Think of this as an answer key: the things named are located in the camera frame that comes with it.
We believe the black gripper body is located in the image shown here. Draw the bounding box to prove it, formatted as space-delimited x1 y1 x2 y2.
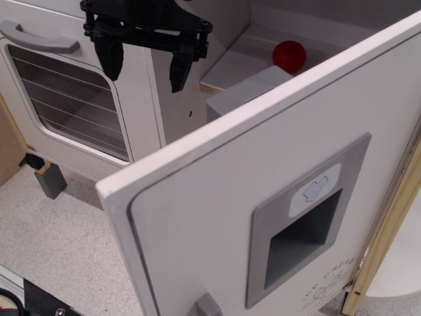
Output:
80 1 211 59

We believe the black cable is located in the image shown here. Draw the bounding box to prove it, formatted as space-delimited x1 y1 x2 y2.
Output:
0 288 27 316

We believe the aluminium rail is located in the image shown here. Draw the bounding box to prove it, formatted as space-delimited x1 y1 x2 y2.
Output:
0 265 24 300

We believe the red ball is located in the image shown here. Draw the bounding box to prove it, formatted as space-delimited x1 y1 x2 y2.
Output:
272 41 307 74

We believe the grey cabinet leg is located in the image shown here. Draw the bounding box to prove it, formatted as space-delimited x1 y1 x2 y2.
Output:
34 165 68 199

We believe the grey ice dispenser panel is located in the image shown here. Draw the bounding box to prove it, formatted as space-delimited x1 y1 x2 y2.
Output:
245 133 372 309

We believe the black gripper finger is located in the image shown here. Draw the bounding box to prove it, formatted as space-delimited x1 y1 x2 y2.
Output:
93 32 124 81
170 34 198 93

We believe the grey oven handle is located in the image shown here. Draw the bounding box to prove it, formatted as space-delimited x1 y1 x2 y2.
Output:
1 20 80 54

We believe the black clamp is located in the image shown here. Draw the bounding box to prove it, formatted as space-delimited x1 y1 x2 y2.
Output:
25 153 45 171

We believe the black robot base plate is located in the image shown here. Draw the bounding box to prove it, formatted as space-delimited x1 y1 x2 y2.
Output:
24 279 81 316

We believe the grey fridge door handle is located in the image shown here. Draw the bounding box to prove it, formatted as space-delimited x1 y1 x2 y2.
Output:
195 293 223 316

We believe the white toy fridge door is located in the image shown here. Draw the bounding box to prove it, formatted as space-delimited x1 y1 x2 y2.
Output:
96 28 420 315

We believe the wooden side post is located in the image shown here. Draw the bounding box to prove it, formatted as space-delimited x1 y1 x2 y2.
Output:
341 122 420 315

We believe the white fridge shelf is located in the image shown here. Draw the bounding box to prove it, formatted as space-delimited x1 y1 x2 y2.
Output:
200 24 347 91

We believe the white oven door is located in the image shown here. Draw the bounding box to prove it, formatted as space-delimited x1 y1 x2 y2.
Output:
1 32 165 180

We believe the white toy kitchen cabinet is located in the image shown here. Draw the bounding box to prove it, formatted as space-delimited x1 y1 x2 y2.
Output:
1 1 420 180

